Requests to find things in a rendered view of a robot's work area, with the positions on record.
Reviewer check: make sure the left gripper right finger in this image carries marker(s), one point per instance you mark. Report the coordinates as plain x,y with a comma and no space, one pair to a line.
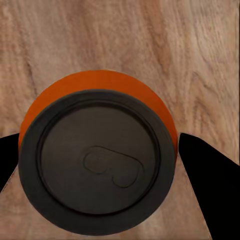
215,180

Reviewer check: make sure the can of soda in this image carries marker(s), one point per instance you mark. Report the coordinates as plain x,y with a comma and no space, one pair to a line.
97,152

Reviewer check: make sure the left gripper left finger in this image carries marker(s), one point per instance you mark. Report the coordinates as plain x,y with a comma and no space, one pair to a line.
9,157

